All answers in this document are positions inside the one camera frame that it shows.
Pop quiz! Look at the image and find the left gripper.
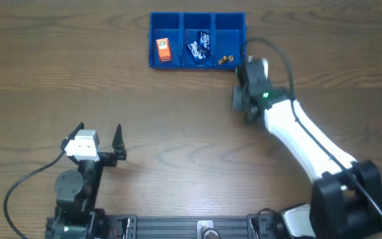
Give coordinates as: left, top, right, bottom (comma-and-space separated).
60, 121, 128, 168

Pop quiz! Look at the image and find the orange candy box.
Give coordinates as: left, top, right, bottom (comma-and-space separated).
155, 37, 172, 63

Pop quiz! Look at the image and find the blue candy pack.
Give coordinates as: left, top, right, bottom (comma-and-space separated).
196, 30, 211, 56
185, 40, 210, 65

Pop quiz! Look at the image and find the gold candy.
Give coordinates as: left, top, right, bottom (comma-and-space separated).
217, 54, 235, 66

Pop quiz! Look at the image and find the blue tray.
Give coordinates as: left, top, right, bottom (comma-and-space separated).
148, 11, 247, 70

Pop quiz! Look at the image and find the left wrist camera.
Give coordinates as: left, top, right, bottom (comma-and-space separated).
64, 129, 101, 163

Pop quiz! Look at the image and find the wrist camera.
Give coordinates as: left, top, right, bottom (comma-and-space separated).
64, 129, 101, 163
246, 56, 269, 80

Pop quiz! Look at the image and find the mounting rail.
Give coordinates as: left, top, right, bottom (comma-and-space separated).
44, 214, 341, 239

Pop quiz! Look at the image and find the black cable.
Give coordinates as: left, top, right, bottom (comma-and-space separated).
3, 149, 66, 239
240, 37, 382, 239

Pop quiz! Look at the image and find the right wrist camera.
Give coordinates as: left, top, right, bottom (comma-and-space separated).
246, 56, 269, 80

